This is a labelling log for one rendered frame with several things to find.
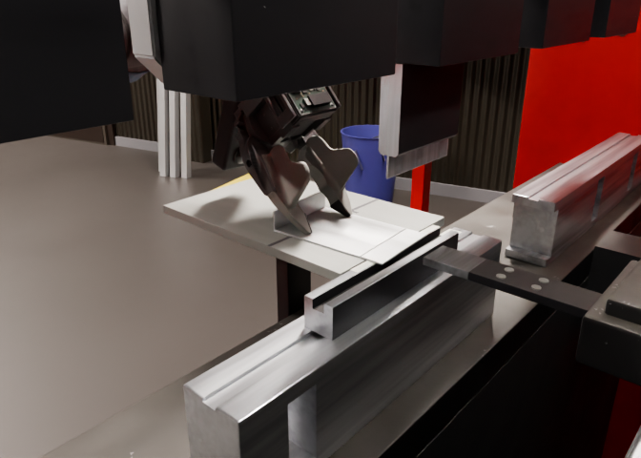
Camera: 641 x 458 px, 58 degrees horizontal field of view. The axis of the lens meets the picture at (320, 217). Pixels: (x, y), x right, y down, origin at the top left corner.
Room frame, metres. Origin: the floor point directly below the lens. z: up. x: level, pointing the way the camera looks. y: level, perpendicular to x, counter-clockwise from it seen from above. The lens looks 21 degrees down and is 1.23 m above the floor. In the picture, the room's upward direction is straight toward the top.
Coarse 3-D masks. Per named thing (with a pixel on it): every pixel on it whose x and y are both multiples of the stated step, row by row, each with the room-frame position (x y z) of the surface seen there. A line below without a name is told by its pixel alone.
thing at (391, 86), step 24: (408, 72) 0.47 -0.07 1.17; (432, 72) 0.49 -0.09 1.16; (456, 72) 0.52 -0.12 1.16; (384, 96) 0.47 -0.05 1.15; (408, 96) 0.47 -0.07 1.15; (432, 96) 0.50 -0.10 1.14; (456, 96) 0.53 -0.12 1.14; (384, 120) 0.47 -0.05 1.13; (408, 120) 0.47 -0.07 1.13; (432, 120) 0.50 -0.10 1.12; (456, 120) 0.53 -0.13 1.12; (384, 144) 0.47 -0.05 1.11; (408, 144) 0.47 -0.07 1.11; (432, 144) 0.52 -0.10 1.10; (408, 168) 0.49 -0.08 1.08
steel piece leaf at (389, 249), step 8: (408, 232) 0.53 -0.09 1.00; (416, 232) 0.53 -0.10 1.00; (392, 240) 0.51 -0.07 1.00; (400, 240) 0.51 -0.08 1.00; (408, 240) 0.51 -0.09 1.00; (416, 240) 0.51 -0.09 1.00; (376, 248) 0.49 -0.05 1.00; (384, 248) 0.49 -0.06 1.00; (392, 248) 0.49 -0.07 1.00; (400, 248) 0.49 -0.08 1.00; (368, 256) 0.48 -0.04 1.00; (376, 256) 0.48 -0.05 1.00; (384, 256) 0.48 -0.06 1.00; (392, 256) 0.48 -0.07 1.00
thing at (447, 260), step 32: (448, 256) 0.47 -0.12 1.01; (512, 288) 0.41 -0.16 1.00; (544, 288) 0.41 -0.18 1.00; (576, 288) 0.41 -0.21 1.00; (608, 288) 0.38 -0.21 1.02; (640, 288) 0.35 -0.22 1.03; (608, 320) 0.33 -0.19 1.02; (640, 320) 0.33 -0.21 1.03; (576, 352) 0.34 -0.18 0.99; (608, 352) 0.33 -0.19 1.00; (640, 352) 0.31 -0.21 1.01; (640, 384) 0.31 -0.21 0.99
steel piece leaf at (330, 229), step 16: (320, 192) 0.60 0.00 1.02; (304, 208) 0.58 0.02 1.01; (320, 208) 0.60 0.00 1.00; (288, 224) 0.55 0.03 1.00; (320, 224) 0.55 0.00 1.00; (336, 224) 0.55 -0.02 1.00; (352, 224) 0.55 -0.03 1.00; (368, 224) 0.55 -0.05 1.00; (384, 224) 0.55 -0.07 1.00; (320, 240) 0.51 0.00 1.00; (336, 240) 0.51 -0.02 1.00; (352, 240) 0.51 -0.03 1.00; (368, 240) 0.51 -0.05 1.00; (384, 240) 0.51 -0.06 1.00
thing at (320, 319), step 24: (432, 240) 0.54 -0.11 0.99; (456, 240) 0.54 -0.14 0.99; (384, 264) 0.48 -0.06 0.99; (408, 264) 0.47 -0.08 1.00; (336, 288) 0.42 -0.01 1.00; (360, 288) 0.42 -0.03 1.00; (384, 288) 0.44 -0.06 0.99; (408, 288) 0.47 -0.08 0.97; (312, 312) 0.40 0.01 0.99; (336, 312) 0.39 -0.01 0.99; (360, 312) 0.42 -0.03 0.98; (336, 336) 0.39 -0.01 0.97
